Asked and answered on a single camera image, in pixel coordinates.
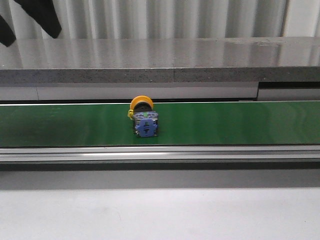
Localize grey stone slab shelf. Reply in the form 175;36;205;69
0;37;320;85

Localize aluminium conveyor front rail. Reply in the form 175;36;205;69
0;145;320;163

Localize white corrugated curtain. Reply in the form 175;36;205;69
0;0;291;41

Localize white panel under slab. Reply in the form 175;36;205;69
0;81;320;101

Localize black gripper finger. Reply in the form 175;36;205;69
0;15;16;47
15;0;62;39

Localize green conveyor belt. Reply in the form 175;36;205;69
0;101;320;148

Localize yellow push button switch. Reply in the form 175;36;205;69
127;95;159;138

